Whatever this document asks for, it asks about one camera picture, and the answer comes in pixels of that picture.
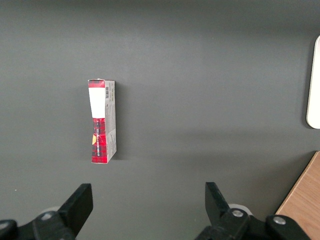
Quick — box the oak wooden drawer cabinet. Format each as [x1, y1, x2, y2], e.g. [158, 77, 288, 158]
[274, 150, 320, 240]

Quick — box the cream rectangular tray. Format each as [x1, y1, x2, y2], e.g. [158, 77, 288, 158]
[306, 34, 320, 130]

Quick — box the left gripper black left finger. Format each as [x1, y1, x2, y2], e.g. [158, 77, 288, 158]
[0, 183, 94, 240]

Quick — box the red tartan cardboard box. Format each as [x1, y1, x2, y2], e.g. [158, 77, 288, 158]
[87, 78, 118, 165]

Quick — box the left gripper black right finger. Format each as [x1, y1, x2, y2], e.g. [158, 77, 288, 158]
[193, 181, 311, 240]

